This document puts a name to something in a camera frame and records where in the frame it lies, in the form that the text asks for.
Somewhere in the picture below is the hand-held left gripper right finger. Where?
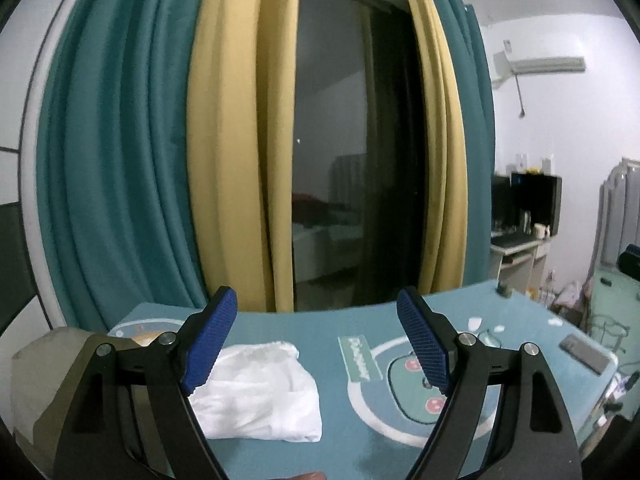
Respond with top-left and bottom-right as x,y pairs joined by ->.
396,286 -> 583,480

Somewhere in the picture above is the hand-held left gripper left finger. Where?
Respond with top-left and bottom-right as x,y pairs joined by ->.
52,286 -> 237,480

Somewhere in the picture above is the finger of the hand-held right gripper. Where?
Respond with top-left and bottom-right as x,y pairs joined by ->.
617,244 -> 640,281

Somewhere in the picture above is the white hooded shirt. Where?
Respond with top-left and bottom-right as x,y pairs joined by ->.
187,340 -> 323,443

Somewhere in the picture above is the pale green cabinet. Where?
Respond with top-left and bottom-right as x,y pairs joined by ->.
582,265 -> 640,356

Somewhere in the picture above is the grey padded headboard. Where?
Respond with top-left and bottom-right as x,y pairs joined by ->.
597,157 -> 640,271

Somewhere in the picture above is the teal printed blanket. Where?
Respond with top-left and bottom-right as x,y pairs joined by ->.
105,280 -> 621,480

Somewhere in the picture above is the grey smartphone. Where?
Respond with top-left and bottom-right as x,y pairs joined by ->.
559,334 -> 618,375

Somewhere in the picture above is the white shelf unit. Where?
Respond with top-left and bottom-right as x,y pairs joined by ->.
489,230 -> 553,293

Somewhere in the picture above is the dark olive folded cloth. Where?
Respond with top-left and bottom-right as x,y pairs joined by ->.
37,332 -> 151,476

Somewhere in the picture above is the narrow yellow curtain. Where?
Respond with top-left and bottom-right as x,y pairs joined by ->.
390,0 -> 468,296

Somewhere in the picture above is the wide yellow curtain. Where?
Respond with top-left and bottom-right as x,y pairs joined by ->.
187,0 -> 303,313

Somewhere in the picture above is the narrow teal curtain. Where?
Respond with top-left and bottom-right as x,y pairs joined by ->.
425,0 -> 496,286

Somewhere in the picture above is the air conditioner pipe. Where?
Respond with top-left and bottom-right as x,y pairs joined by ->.
512,75 -> 527,118

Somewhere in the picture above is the wide teal curtain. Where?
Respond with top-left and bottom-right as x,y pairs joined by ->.
35,0 -> 211,311

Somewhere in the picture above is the white air conditioner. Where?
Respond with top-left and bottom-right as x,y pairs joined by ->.
492,50 -> 587,86

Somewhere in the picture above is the dark glass window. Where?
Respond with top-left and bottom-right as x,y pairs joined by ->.
292,0 -> 431,311

